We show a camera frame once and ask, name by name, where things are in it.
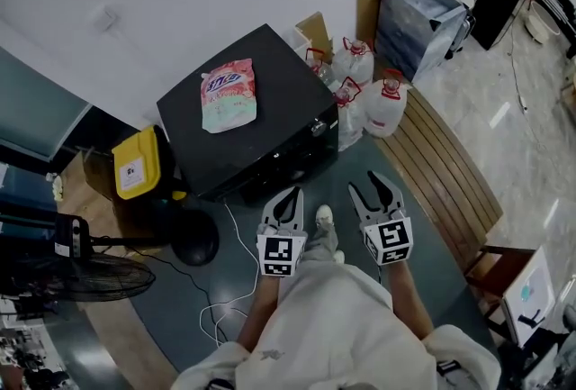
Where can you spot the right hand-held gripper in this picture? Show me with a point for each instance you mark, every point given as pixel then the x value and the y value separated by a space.
pixel 389 239

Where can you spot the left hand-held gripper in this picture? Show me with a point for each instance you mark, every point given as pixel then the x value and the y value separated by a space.
pixel 281 253

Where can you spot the black washing machine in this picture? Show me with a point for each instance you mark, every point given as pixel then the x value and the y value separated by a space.
pixel 279 109

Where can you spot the person's right forearm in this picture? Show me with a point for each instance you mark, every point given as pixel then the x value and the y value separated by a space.
pixel 407 298

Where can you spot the person's left forearm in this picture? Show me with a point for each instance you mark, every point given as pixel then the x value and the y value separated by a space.
pixel 261 311

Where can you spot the person's white shoe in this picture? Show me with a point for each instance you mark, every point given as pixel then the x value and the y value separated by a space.
pixel 324 214

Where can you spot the person's grey trousers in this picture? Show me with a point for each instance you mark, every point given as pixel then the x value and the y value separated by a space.
pixel 321 242

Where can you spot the wooden slatted platform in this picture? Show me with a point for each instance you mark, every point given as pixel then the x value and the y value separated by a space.
pixel 445 181

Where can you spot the black floor fan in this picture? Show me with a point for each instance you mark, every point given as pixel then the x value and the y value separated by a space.
pixel 193 239

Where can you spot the person's white shirt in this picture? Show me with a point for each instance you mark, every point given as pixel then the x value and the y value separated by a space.
pixel 337 334

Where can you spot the wooden side table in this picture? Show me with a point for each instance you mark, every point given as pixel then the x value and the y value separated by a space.
pixel 486 271

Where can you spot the pink detergent pouch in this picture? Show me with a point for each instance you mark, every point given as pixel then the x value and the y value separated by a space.
pixel 229 95

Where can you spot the yellow lidded bin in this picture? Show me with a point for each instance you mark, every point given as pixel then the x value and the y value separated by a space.
pixel 135 163

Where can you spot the grey plastic-wrapped storage box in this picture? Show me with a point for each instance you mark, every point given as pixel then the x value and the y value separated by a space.
pixel 414 32

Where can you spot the white plastic container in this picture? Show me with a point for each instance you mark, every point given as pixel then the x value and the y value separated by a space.
pixel 294 41

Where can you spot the white power strip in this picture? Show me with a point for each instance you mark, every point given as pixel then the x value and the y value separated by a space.
pixel 524 104

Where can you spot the white printed board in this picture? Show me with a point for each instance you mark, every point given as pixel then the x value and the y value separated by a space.
pixel 528 293

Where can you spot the small open cardboard box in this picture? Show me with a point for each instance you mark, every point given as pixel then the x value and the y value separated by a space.
pixel 317 32

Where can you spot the silver suitcase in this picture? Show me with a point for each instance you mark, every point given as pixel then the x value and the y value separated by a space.
pixel 462 34

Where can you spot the brown cardboard box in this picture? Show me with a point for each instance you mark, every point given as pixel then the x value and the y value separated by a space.
pixel 85 181

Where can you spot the tall black cabinet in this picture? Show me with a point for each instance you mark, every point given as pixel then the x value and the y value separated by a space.
pixel 495 5

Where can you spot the white round tub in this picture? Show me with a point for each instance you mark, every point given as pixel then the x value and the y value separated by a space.
pixel 540 23

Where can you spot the white wall socket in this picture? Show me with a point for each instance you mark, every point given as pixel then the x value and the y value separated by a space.
pixel 107 18

